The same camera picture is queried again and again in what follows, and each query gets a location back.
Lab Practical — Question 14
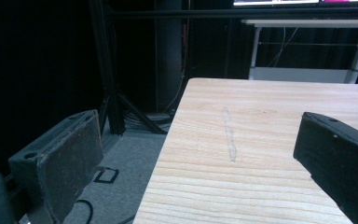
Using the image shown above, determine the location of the black floor cable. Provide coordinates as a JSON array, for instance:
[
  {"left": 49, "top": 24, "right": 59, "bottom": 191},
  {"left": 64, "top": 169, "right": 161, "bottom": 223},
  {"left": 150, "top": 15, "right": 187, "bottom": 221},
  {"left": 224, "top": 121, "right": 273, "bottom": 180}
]
[{"left": 74, "top": 199, "right": 94, "bottom": 224}]

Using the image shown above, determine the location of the computer monitor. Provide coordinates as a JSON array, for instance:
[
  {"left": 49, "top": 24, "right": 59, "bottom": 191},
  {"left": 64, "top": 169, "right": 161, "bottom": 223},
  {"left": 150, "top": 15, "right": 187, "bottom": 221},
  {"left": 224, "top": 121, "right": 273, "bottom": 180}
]
[{"left": 232, "top": 0, "right": 358, "bottom": 7}]

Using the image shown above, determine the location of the bundle of grey cables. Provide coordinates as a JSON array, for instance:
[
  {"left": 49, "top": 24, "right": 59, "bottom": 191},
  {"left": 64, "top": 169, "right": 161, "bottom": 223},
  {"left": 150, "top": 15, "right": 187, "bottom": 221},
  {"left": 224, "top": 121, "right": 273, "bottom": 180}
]
[{"left": 122, "top": 110, "right": 176, "bottom": 132}]

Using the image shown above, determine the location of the white metal desk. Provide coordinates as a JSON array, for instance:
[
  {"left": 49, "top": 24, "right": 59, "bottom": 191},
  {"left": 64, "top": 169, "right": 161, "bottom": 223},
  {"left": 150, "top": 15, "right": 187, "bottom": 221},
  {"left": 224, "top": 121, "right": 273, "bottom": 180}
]
[{"left": 241, "top": 19, "right": 358, "bottom": 84}]

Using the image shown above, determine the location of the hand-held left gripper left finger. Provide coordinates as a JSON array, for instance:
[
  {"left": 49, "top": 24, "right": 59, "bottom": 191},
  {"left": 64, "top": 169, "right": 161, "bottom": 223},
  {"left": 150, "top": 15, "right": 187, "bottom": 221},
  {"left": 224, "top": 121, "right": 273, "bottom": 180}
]
[{"left": 7, "top": 108, "right": 104, "bottom": 224}]

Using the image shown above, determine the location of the black metal stand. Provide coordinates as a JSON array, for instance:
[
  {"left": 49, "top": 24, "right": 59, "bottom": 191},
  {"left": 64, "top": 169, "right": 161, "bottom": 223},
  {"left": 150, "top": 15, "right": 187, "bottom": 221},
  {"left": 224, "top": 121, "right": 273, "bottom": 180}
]
[{"left": 88, "top": 0, "right": 358, "bottom": 135}]

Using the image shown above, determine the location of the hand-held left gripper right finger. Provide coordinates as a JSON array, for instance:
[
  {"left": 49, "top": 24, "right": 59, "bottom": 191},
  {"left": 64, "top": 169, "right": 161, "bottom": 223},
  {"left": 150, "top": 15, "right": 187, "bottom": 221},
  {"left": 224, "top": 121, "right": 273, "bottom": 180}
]
[{"left": 293, "top": 111, "right": 358, "bottom": 224}]

